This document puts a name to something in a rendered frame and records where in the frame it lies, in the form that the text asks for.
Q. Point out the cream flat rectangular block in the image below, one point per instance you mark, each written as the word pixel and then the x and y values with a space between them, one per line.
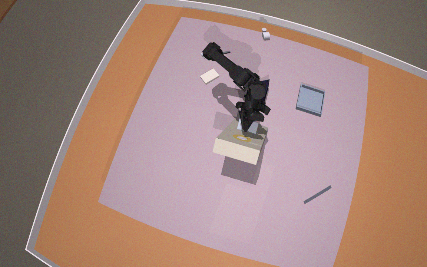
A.
pixel 209 76

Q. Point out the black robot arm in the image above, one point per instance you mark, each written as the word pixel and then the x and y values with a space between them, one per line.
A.
pixel 242 77

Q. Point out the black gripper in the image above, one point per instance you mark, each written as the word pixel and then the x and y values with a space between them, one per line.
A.
pixel 248 112

